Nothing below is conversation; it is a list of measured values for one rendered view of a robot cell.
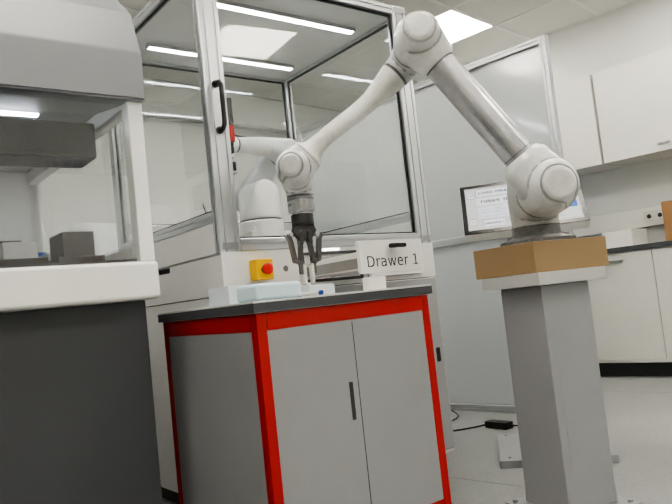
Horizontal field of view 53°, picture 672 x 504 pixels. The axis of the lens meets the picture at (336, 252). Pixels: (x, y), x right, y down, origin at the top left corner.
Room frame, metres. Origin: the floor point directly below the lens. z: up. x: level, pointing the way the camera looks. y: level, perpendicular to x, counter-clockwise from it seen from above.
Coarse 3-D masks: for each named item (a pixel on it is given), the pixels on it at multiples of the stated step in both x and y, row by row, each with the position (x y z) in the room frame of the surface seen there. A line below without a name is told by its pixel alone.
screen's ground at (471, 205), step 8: (472, 192) 3.07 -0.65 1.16; (472, 200) 3.03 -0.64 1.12; (480, 200) 3.02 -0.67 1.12; (488, 200) 3.01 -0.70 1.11; (496, 200) 3.00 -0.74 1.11; (472, 208) 3.00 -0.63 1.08; (568, 208) 2.87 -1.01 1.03; (576, 208) 2.86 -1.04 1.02; (472, 216) 2.97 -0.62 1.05; (504, 216) 2.93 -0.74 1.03; (560, 216) 2.86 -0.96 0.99; (568, 216) 2.85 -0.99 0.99; (576, 216) 2.84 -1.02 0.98; (480, 224) 2.93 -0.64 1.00
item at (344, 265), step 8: (336, 256) 2.34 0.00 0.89; (344, 256) 2.31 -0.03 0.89; (352, 256) 2.27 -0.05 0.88; (320, 264) 2.42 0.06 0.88; (328, 264) 2.38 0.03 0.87; (336, 264) 2.34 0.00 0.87; (344, 264) 2.31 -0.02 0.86; (352, 264) 2.27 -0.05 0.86; (320, 272) 2.42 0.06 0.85; (328, 272) 2.38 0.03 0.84; (336, 272) 2.35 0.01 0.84; (344, 272) 2.32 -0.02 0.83; (352, 272) 2.38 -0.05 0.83
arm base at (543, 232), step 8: (544, 224) 2.17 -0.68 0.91; (552, 224) 2.17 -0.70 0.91; (512, 232) 2.26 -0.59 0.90; (520, 232) 2.20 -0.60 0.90; (528, 232) 2.18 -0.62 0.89; (536, 232) 2.17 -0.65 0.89; (544, 232) 2.17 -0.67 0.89; (552, 232) 2.17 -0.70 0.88; (560, 232) 2.20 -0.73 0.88; (568, 232) 2.29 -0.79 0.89; (512, 240) 2.24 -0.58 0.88; (520, 240) 2.19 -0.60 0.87; (528, 240) 2.16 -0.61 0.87; (536, 240) 2.13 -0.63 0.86; (544, 240) 2.15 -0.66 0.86
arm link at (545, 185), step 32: (416, 32) 1.94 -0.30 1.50; (416, 64) 2.02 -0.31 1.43; (448, 64) 2.00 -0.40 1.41; (448, 96) 2.04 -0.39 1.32; (480, 96) 2.00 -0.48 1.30; (480, 128) 2.02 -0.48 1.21; (512, 128) 2.00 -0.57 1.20; (512, 160) 2.01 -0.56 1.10; (544, 160) 1.96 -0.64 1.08; (544, 192) 1.94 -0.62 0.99; (576, 192) 1.95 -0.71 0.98
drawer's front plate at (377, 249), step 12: (372, 240) 2.25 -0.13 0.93; (384, 240) 2.28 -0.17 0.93; (396, 240) 2.32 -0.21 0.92; (408, 240) 2.35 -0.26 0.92; (420, 240) 2.39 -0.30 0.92; (360, 252) 2.22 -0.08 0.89; (372, 252) 2.25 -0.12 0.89; (384, 252) 2.28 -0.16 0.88; (396, 252) 2.31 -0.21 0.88; (408, 252) 2.35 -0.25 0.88; (420, 252) 2.38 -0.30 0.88; (360, 264) 2.21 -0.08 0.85; (372, 264) 2.24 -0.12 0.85; (384, 264) 2.28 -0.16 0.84; (396, 264) 2.31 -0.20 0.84; (408, 264) 2.34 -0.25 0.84; (420, 264) 2.38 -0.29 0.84
